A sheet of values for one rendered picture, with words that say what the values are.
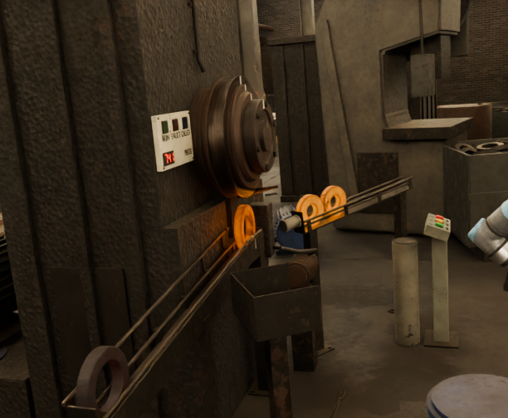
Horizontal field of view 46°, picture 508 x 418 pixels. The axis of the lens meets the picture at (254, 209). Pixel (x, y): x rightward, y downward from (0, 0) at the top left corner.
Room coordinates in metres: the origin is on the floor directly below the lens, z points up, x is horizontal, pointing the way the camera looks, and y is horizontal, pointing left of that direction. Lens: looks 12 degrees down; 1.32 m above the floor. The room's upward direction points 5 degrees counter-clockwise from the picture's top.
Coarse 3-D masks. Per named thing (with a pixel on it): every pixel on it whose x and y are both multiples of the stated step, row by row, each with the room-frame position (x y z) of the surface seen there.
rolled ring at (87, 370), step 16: (96, 352) 1.32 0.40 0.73; (112, 352) 1.35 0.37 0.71; (96, 368) 1.29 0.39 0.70; (112, 368) 1.39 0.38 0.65; (128, 368) 1.41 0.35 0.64; (80, 384) 1.26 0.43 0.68; (112, 384) 1.39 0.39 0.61; (128, 384) 1.40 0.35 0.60; (80, 400) 1.25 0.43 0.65; (112, 400) 1.36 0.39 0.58
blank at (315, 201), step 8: (304, 200) 2.74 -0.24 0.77; (312, 200) 2.77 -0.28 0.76; (320, 200) 2.80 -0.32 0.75; (296, 208) 2.74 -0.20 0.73; (304, 208) 2.73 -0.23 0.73; (320, 208) 2.80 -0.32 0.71; (304, 216) 2.73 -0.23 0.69; (312, 216) 2.78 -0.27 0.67; (320, 216) 2.79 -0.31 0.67; (304, 224) 2.73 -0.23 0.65; (312, 224) 2.76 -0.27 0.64
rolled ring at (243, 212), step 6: (240, 210) 2.32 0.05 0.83; (246, 210) 2.34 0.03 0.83; (240, 216) 2.29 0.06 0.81; (246, 216) 2.41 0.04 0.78; (252, 216) 2.42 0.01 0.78; (234, 222) 2.29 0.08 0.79; (240, 222) 2.28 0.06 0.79; (246, 222) 2.42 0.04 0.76; (252, 222) 2.41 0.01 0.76; (234, 228) 2.28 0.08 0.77; (240, 228) 2.27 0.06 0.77; (246, 228) 2.42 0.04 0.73; (252, 228) 2.41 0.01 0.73; (234, 234) 2.28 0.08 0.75; (240, 234) 2.27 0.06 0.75; (246, 234) 2.41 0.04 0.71; (252, 234) 2.40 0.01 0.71; (240, 240) 2.28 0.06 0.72; (246, 240) 2.38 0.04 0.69; (240, 246) 2.30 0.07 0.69
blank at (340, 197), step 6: (330, 186) 2.87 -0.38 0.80; (336, 186) 2.87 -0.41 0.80; (324, 192) 2.84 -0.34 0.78; (330, 192) 2.84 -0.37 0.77; (336, 192) 2.86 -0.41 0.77; (342, 192) 2.88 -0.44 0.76; (324, 198) 2.81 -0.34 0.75; (330, 198) 2.84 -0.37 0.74; (336, 198) 2.89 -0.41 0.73; (342, 198) 2.88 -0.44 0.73; (324, 204) 2.81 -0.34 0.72; (336, 204) 2.89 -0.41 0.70; (342, 204) 2.88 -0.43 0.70; (324, 210) 2.82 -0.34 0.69; (336, 210) 2.86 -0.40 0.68; (330, 216) 2.83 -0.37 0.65; (336, 216) 2.86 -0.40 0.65
